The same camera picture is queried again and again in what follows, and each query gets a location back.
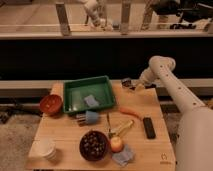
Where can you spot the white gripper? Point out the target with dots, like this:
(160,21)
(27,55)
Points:
(139,87)

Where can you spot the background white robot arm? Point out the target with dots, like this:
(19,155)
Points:
(96,10)

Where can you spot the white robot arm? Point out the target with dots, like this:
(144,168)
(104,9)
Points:
(194,146)

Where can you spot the blue cylindrical brush holder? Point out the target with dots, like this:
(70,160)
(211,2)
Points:
(88,118)

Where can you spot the orange carrot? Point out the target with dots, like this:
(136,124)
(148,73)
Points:
(129,112)

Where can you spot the black remote control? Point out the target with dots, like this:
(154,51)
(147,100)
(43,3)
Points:
(149,129)

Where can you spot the blue sponge in tray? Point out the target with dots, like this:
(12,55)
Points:
(91,101)

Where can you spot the orange apple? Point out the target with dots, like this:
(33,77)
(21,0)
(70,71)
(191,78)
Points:
(116,144)

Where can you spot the green plastic tray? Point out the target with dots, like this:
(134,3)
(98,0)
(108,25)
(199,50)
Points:
(75,91)

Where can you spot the blue folded cloth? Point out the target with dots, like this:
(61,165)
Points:
(123,157)

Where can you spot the dark bowl of beads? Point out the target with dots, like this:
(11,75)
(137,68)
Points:
(93,146)

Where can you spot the red bowl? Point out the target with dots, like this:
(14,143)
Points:
(51,104)

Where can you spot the white stacked bowls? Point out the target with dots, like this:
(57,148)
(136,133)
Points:
(44,148)

